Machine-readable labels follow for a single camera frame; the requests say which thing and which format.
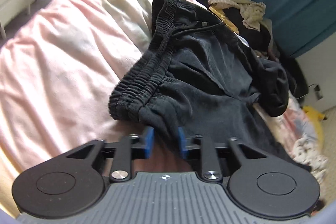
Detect yellow plush toy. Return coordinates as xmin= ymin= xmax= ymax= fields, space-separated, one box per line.
xmin=302 ymin=105 xmax=327 ymax=149

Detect pastel pink bed sheet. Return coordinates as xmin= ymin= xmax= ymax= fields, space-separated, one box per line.
xmin=0 ymin=0 xmax=329 ymax=217

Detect black trousers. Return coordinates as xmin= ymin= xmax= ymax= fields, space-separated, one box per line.
xmin=108 ymin=0 xmax=291 ymax=162

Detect wall power socket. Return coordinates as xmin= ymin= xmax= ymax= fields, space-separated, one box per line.
xmin=314 ymin=84 xmax=323 ymax=101

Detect black armchair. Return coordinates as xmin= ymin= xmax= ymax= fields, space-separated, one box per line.
xmin=279 ymin=56 xmax=309 ymax=99

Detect black clothes pile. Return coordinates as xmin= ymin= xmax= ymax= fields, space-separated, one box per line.
xmin=209 ymin=6 xmax=279 ymax=60

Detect white fleece patterned blanket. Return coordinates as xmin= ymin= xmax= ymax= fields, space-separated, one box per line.
xmin=291 ymin=138 xmax=328 ymax=184

